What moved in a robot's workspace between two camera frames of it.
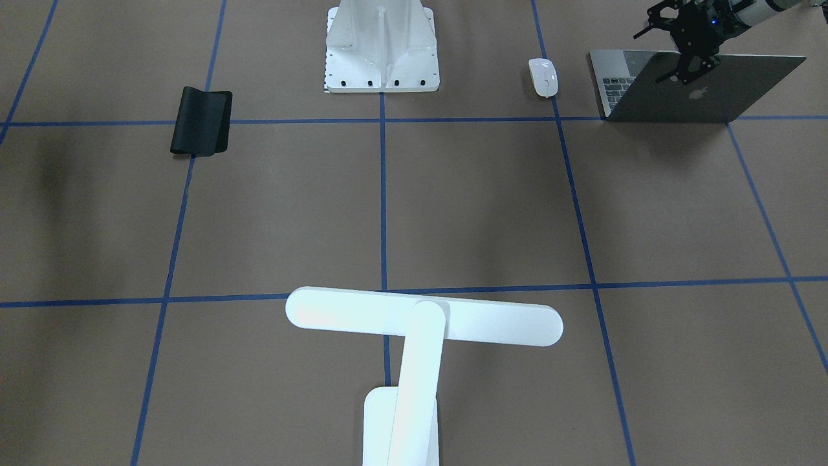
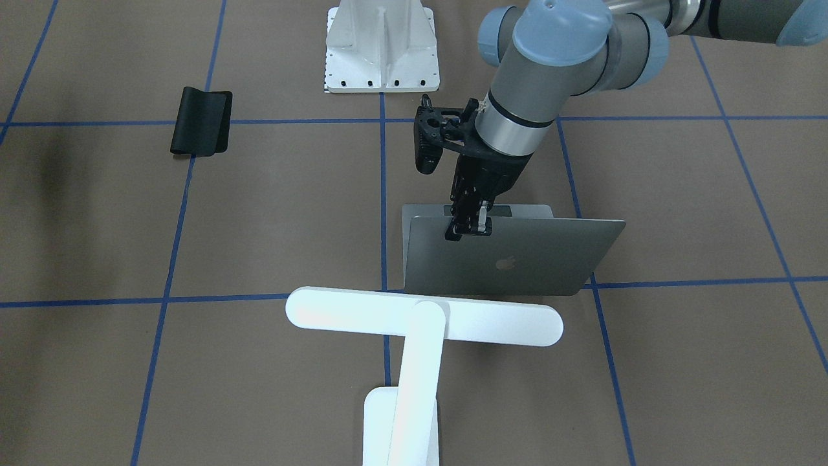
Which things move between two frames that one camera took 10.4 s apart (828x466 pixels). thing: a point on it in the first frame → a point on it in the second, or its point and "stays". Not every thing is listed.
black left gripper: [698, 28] → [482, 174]
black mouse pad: [202, 123] stays
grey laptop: [628, 90] → [530, 252]
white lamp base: [401, 422] stays
